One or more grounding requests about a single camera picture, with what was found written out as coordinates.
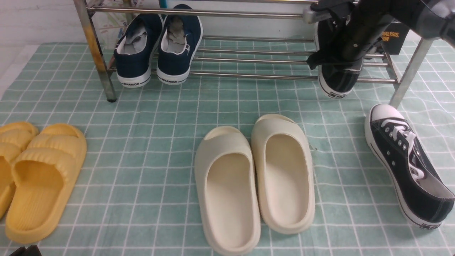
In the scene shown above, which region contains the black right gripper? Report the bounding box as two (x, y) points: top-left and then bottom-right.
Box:
(303, 0), (393, 71)

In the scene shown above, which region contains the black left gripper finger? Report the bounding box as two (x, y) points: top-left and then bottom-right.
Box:
(9, 245), (42, 256)

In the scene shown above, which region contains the black canvas sneaker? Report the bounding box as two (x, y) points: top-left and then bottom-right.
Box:
(364, 104), (454, 230)
(314, 18), (364, 99)

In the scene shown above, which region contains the black book behind rack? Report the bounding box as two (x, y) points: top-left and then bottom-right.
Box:
(377, 20), (410, 55)

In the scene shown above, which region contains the metal shoe rack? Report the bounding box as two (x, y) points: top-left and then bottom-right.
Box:
(74, 0), (433, 108)

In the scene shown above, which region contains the right yellow foam slipper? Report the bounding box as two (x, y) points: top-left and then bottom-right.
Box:
(5, 123), (87, 244)

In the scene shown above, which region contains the yellow foam slipper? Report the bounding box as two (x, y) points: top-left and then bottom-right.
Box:
(5, 123), (87, 244)
(0, 122), (39, 218)

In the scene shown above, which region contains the left yellow foam slipper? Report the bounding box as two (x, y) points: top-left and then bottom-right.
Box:
(0, 122), (39, 218)

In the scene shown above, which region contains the green checked floor cloth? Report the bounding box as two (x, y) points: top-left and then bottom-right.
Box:
(1, 43), (454, 256)

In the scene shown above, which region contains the right cream foam slipper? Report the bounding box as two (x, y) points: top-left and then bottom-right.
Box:
(251, 114), (315, 234)

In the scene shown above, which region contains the cream foam slipper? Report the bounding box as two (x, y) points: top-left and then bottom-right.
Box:
(251, 114), (315, 234)
(194, 126), (261, 256)

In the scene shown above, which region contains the right navy canvas sneaker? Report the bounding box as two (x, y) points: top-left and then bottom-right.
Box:
(156, 14), (203, 85)

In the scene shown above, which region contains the navy canvas sneaker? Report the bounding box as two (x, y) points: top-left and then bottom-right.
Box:
(113, 14), (164, 89)
(156, 14), (203, 85)

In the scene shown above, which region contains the left cream foam slipper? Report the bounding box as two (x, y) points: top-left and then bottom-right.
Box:
(194, 126), (261, 256)

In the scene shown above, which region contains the left navy canvas sneaker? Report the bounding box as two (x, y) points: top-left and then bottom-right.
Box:
(113, 14), (164, 89)

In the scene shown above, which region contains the colourful map poster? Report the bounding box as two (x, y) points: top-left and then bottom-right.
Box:
(92, 12), (129, 50)

